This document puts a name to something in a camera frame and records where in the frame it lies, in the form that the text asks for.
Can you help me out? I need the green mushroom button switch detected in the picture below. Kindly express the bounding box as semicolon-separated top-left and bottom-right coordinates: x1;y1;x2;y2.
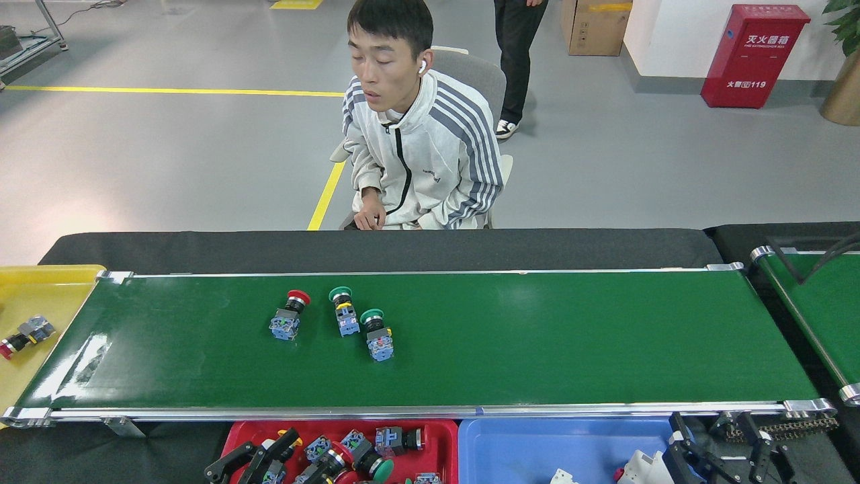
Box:
341;430;396;483

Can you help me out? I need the metal rack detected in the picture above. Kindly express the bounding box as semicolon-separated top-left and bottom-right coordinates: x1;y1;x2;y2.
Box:
0;0;68;88

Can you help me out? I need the seated person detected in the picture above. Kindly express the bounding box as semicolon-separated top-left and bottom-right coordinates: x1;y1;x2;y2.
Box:
339;0;505;231

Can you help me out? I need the black drive chain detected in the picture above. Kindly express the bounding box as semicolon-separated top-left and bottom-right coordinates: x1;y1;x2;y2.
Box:
712;411;841;443

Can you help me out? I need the short green conveyor belt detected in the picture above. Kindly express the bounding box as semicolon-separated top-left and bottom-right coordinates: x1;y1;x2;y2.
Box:
750;245;860;406

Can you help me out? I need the blue plastic tray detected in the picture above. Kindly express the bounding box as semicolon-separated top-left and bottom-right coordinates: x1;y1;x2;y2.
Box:
458;417;679;484

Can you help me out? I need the red plastic tray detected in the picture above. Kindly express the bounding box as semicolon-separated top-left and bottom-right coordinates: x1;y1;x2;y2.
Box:
220;418;460;484

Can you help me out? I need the potted plant in gold pot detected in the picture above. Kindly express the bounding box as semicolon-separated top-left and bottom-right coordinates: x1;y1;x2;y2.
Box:
820;0;860;127

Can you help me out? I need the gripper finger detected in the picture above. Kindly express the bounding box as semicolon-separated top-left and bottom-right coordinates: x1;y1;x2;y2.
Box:
736;411;797;484
662;412;733;484
239;428;302;484
205;440;259;484

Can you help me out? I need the cardboard box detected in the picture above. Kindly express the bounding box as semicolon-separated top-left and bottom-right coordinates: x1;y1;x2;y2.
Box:
561;0;634;57

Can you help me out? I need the thick black cable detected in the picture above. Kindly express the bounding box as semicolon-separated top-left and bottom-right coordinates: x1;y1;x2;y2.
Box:
766;232;860;286

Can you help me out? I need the standing person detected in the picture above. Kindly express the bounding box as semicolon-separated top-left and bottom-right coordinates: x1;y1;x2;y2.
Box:
492;0;550;140

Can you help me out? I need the red fire extinguisher box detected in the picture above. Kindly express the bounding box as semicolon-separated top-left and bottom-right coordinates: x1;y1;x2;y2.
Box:
700;4;812;110

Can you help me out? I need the yellow push button switch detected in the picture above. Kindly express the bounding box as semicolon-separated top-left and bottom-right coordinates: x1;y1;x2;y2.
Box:
261;430;304;484

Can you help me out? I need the seated person's right hand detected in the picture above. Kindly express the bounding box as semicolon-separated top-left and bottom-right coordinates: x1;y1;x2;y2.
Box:
353;188;387;231

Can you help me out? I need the yellow plastic tray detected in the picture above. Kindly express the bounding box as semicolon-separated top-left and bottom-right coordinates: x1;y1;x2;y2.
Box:
0;265;107;431

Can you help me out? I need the red push button switch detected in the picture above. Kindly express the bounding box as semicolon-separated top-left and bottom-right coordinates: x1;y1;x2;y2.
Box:
374;426;425;458
294;436;350;484
269;290;312;341

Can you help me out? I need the long green conveyor belt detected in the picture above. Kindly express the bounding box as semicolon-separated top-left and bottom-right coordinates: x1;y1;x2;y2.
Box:
1;264;837;429

